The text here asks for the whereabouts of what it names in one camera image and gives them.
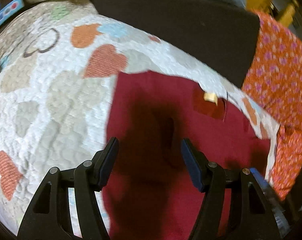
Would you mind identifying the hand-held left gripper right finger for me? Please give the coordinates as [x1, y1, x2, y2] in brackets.
[180, 138, 283, 240]

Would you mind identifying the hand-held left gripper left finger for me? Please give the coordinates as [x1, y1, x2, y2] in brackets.
[17, 137, 119, 240]

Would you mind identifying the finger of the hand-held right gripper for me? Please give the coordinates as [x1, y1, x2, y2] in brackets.
[250, 167, 291, 239]

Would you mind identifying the dark red garment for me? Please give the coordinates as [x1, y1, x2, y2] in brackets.
[101, 70, 271, 240]

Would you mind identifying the white quilted heart blanket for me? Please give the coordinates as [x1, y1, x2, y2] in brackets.
[0, 0, 280, 237]

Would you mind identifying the orange floral cloth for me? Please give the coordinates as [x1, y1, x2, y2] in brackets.
[241, 11, 302, 202]

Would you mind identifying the dark brown mattress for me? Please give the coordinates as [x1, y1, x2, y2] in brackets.
[88, 0, 260, 89]

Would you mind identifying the yellow wooden furniture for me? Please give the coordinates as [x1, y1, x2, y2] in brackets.
[245, 0, 302, 48]

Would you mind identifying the blue patterned band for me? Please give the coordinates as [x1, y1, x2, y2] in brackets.
[0, 0, 26, 35]

